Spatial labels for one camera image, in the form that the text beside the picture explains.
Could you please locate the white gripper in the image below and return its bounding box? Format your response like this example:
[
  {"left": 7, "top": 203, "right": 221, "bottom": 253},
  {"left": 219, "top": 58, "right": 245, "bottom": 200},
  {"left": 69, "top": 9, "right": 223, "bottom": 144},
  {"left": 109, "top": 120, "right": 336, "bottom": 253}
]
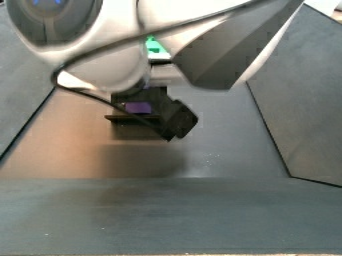
[{"left": 156, "top": 0, "right": 303, "bottom": 90}]

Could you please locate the purple cylinder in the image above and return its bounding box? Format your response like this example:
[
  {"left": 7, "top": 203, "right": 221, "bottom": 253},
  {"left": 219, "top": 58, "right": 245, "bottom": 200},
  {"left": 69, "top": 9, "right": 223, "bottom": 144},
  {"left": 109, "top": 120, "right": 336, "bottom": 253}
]
[{"left": 125, "top": 102, "right": 150, "bottom": 114}]

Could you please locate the black curved cradle stand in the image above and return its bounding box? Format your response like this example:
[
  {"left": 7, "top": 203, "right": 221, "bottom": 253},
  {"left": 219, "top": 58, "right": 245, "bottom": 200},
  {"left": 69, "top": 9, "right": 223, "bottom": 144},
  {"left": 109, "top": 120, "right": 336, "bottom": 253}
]
[{"left": 105, "top": 87, "right": 166, "bottom": 123}]

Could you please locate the black cable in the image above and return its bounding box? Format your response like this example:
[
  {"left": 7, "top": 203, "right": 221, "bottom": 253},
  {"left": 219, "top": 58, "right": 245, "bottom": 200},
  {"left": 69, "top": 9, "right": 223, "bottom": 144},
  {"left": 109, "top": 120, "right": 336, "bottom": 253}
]
[{"left": 49, "top": 63, "right": 165, "bottom": 134}]

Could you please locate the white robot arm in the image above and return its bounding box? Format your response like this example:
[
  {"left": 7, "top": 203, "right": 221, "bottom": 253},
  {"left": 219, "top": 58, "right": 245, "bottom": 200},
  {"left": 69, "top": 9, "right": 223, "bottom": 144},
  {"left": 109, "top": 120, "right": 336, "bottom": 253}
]
[{"left": 3, "top": 0, "right": 304, "bottom": 93}]

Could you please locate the green shape sorter block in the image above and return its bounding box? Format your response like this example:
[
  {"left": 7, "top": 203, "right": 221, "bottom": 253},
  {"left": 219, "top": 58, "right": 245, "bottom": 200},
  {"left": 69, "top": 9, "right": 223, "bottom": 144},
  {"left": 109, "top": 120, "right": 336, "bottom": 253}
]
[{"left": 145, "top": 36, "right": 166, "bottom": 53}]

